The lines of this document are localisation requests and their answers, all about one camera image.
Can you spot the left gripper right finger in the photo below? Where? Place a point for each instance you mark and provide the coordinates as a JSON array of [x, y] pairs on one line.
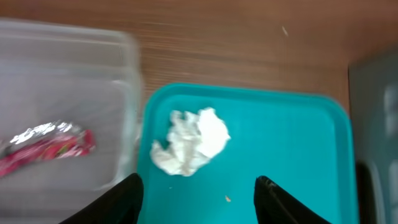
[[274, 205]]

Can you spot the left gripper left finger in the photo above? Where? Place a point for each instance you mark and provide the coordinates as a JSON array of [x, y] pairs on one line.
[[119, 205]]

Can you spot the red foil snack wrapper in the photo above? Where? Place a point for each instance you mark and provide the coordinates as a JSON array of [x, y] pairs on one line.
[[49, 141]]

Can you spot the grey dishwasher rack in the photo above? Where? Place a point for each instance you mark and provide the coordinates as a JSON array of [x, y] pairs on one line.
[[373, 109]]

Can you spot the teal serving tray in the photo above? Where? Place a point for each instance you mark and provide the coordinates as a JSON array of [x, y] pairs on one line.
[[302, 142]]

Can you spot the crumpled white tissue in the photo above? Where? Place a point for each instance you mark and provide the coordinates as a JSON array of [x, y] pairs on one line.
[[194, 139]]

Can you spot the clear plastic bin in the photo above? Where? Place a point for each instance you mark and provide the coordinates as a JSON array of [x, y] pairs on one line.
[[89, 77]]

